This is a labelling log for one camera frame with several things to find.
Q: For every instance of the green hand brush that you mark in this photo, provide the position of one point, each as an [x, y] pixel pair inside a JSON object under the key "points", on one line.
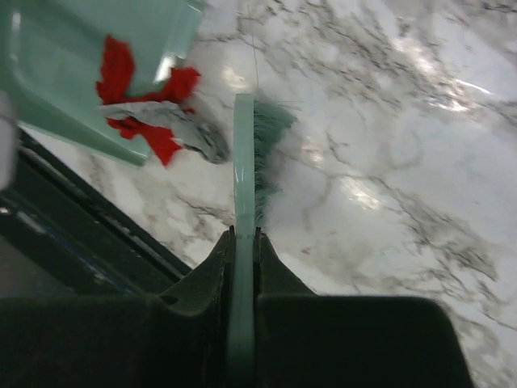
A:
{"points": [[258, 126]]}

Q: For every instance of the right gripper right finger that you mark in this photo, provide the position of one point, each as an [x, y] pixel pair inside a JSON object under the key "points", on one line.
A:
{"points": [[307, 340]]}

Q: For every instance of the grey paper scrap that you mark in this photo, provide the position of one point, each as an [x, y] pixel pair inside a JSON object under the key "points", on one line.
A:
{"points": [[193, 131]]}

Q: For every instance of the red paper scrap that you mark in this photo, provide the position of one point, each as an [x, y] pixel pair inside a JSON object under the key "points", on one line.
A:
{"points": [[159, 139], [118, 68]]}

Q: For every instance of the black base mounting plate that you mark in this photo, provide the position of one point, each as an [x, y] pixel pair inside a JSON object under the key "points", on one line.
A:
{"points": [[69, 229]]}

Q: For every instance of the green plastic dustpan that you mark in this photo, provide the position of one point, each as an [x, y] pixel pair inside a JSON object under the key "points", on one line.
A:
{"points": [[51, 54]]}

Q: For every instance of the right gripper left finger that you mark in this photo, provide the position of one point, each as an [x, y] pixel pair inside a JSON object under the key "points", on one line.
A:
{"points": [[171, 339]]}

